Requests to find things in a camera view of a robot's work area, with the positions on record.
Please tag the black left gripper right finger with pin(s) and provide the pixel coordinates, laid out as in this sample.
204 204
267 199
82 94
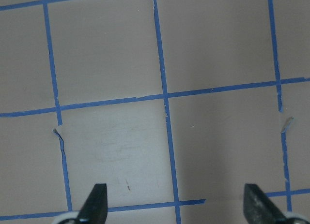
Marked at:
259 209

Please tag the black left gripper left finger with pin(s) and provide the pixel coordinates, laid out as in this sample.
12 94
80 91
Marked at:
95 208

